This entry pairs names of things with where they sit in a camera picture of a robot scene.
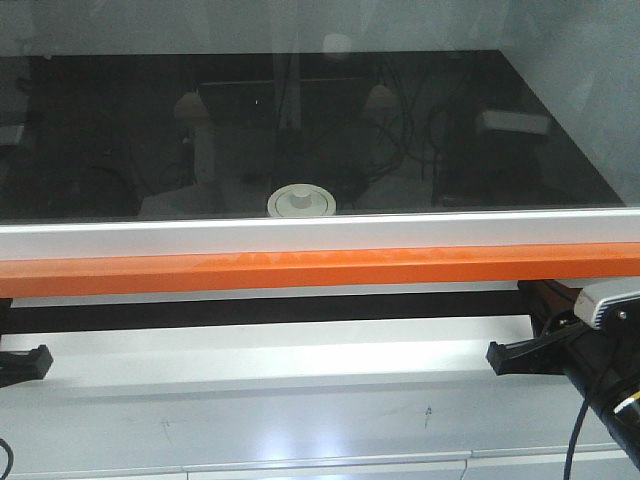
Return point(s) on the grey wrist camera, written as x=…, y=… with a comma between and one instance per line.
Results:
x=595, y=301

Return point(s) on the glass jar with white lid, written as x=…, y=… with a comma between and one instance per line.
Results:
x=301, y=201

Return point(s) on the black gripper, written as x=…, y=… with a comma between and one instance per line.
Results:
x=554, y=324

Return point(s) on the glass sash with orange handle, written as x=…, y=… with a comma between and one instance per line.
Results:
x=463, y=141

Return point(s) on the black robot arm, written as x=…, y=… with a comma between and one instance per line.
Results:
x=591, y=336

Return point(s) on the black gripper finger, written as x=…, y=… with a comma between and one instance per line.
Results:
x=24, y=366

